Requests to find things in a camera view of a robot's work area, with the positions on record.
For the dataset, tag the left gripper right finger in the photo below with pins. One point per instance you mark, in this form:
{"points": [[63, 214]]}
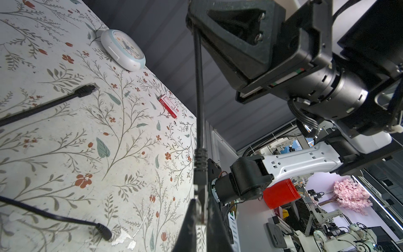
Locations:
{"points": [[216, 237]]}

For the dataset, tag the black power adapter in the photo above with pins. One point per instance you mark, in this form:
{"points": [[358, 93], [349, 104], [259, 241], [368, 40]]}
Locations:
{"points": [[105, 233]]}

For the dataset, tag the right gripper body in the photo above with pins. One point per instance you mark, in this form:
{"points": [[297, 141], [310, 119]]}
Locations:
{"points": [[258, 49]]}

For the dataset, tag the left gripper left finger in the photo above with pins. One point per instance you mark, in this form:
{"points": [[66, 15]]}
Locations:
{"points": [[187, 237]]}

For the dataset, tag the red cup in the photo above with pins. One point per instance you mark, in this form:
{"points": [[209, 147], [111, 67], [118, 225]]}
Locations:
{"points": [[280, 194]]}

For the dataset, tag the pink flower tree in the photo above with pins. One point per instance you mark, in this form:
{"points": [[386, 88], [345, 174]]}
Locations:
{"points": [[352, 196]]}

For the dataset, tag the red white small box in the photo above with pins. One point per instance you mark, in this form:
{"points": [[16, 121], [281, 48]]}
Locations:
{"points": [[169, 105]]}

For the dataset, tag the white round timer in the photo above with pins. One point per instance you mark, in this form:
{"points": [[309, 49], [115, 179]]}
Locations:
{"points": [[122, 48]]}

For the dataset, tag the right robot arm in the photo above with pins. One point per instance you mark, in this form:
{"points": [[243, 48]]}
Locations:
{"points": [[360, 90]]}

